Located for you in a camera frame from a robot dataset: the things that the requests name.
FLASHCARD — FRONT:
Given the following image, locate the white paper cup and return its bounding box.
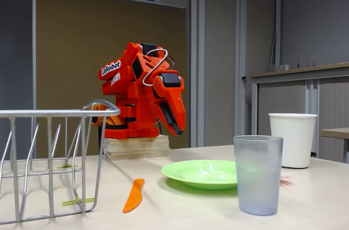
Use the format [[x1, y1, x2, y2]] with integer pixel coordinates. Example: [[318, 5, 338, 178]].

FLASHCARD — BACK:
[[268, 113, 318, 169]]

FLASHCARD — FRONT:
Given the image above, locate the light orange clamp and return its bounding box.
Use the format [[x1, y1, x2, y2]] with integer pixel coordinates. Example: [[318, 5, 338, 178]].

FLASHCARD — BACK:
[[83, 103, 123, 132]]

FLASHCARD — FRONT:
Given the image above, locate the grey cabinet with wooden top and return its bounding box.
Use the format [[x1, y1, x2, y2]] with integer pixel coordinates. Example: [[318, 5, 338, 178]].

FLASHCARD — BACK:
[[249, 62, 349, 164]]

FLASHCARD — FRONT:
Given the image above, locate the wooden base block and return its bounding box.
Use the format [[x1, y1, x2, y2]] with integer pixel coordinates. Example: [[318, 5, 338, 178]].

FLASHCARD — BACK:
[[103, 135, 171, 161]]

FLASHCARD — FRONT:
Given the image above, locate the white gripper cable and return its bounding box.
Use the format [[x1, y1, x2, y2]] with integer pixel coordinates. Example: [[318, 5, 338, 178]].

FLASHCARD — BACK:
[[142, 48, 169, 87]]

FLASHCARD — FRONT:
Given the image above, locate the translucent grey plastic cup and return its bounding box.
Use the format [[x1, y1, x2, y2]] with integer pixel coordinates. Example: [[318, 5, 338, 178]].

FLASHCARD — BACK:
[[233, 135, 284, 216]]

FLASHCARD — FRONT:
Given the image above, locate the yellow black striped tape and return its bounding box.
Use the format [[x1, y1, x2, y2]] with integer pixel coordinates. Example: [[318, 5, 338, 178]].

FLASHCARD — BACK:
[[56, 163, 80, 171], [62, 197, 95, 207]]

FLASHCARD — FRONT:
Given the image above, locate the grey leaning rod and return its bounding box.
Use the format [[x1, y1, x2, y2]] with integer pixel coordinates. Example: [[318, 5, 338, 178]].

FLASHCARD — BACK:
[[269, 32, 278, 72]]

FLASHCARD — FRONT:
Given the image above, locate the beige side table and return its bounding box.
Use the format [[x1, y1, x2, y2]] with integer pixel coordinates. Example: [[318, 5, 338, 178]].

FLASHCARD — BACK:
[[321, 128, 349, 164]]

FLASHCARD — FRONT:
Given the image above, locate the brown partition board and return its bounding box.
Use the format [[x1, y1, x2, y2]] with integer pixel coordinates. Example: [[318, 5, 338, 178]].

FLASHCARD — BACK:
[[32, 0, 189, 157]]

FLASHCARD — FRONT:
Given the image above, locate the metal wire dish rack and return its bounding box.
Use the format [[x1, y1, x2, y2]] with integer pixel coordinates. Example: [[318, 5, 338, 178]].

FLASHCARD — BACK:
[[0, 99, 121, 225]]

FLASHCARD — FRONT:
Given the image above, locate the green plastic plate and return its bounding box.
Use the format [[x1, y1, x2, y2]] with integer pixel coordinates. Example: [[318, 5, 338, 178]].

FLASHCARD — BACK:
[[160, 160, 238, 190]]

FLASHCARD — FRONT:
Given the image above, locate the orange plastic knife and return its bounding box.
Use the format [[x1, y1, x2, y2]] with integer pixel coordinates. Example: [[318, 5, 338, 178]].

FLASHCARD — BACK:
[[122, 178, 146, 214]]

